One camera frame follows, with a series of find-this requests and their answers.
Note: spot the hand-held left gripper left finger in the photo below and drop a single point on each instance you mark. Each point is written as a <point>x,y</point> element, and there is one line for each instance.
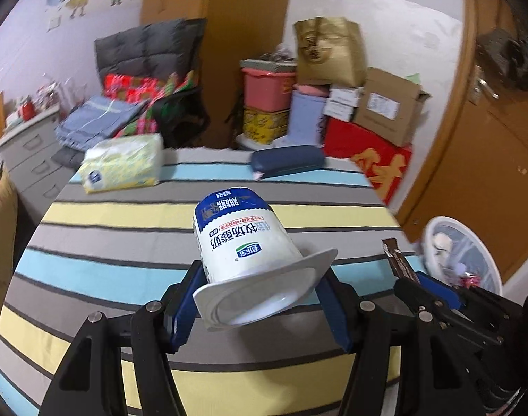
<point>184,312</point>

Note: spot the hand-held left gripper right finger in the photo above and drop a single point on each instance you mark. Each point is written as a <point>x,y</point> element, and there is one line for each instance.
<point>333,312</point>

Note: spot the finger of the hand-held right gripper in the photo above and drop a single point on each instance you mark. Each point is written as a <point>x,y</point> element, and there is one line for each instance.
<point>439,288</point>
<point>409,294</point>

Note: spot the brown snack wrapper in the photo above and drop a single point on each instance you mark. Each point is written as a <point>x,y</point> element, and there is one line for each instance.
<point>396,260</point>

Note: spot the white trash bin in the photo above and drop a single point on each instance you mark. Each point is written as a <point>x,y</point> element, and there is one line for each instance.
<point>459,251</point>

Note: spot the white yogurt cup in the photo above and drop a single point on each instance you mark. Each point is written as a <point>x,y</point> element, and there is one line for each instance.
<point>242,247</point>

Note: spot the striped tablecloth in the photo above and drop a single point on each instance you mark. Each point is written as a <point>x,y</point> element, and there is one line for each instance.
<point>116,247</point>

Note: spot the red gift box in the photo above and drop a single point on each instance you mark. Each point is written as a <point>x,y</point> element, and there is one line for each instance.
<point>368,160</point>

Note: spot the dark blue glasses case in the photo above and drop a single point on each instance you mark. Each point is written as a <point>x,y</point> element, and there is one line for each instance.
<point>288,160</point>

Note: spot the yellow tissue pack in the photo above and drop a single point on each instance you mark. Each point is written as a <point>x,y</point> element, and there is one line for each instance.
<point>123,162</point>

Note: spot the wooden door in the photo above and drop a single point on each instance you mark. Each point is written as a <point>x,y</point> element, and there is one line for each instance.
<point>502,138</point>

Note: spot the open cardboard box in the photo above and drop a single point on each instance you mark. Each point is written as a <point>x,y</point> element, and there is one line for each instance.
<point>389,104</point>

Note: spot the black bag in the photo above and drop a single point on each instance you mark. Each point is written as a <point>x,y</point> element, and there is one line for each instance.
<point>181,117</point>

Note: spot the light blue container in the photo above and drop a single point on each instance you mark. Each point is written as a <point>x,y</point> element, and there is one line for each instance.
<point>307,117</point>

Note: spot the small white box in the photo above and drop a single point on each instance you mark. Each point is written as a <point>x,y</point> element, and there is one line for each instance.
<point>340,110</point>
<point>344,95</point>

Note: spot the yellow patterned box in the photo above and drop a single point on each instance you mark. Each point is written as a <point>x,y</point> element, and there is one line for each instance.
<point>264,125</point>

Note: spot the blue folded blanket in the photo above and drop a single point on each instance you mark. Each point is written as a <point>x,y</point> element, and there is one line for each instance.
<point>95,121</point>

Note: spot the grey drawer cabinet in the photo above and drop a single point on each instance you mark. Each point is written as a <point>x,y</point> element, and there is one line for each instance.
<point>34,151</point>

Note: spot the red plaid cloth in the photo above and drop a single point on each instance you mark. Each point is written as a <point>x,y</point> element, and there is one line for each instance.
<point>142,95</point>

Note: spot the pink folded cloth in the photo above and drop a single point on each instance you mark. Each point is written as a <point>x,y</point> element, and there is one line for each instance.
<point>309,90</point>

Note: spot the pink plastic storage bin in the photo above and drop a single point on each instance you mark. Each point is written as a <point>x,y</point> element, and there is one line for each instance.
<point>268,89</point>

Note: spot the dark hanging cloth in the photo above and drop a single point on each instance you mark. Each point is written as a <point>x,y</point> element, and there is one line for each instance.
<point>507,52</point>

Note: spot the brown paper bag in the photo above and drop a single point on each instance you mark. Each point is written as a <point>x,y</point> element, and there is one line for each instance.
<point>329,50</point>

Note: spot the grey padded chair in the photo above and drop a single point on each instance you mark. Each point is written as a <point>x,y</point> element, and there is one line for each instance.
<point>151,52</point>

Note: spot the wooden wardrobe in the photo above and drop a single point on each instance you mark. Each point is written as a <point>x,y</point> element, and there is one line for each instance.
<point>212,4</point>

